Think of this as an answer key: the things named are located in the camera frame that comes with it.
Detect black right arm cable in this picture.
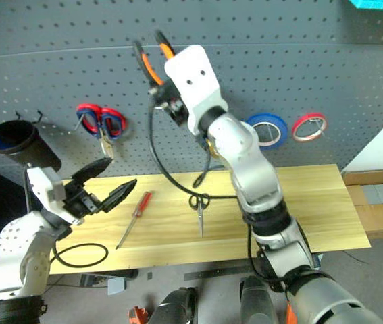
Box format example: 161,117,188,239
147,97,290,293

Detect dark thin wrist cable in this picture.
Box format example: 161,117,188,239
192,134,214,190

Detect small grey box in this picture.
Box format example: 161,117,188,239
107,276,126,296

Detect orange and black handled pliers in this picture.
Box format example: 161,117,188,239
132,30,178,111

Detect dark rounded shape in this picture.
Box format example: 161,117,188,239
146,286,199,324

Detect grey foam pad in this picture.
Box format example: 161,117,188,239
361,183,383,205

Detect grey metal pegboard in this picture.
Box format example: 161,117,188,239
0,0,383,192

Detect black metal bar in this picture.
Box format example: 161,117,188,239
183,265,253,281

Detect red tape roll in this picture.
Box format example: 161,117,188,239
291,112,328,143

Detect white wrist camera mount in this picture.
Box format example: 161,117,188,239
24,164,68,217
163,44,230,133

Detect orange and black device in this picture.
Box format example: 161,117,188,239
128,306,150,324

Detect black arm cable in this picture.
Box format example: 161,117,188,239
147,97,290,293
50,242,109,269

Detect blue tape roll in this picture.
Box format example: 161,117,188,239
244,112,290,151

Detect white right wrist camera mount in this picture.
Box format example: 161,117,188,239
163,44,230,133

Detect teal foam block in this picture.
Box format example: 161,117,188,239
347,0,383,13

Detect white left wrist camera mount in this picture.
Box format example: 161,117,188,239
24,164,68,217

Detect red and blue handled scissors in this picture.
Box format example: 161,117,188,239
75,102,129,160

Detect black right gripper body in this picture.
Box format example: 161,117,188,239
162,79,192,128

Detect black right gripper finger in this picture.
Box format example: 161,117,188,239
147,82,167,104

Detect black handled scissors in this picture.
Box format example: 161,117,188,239
188,193,211,238

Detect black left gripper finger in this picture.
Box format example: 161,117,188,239
100,178,138,214
70,157,115,185

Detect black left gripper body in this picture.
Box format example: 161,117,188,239
61,179,104,226

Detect red handled screwdriver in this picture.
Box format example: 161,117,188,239
114,190,154,251

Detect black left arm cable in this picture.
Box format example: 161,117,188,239
50,242,109,269

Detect black cup holder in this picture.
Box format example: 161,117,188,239
0,119,63,172

